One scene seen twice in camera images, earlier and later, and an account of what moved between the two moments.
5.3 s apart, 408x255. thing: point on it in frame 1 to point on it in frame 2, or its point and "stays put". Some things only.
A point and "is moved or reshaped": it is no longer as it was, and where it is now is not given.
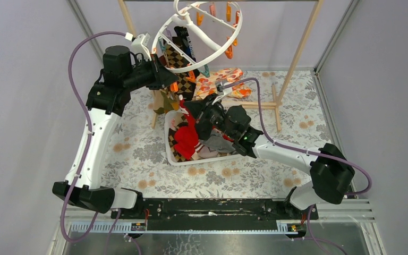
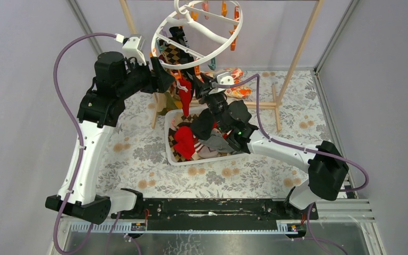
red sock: (186, 137) to (186, 96)
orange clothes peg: (174, 87) is moved or reshaped
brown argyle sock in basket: (172, 130) stays put
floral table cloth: (283, 109) stays put
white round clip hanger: (178, 6) is moved or reshaped
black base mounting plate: (166, 214) stays put
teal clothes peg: (206, 72) to (212, 65)
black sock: (203, 129) stays put
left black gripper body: (156, 72) stays put
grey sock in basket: (218, 142) stays put
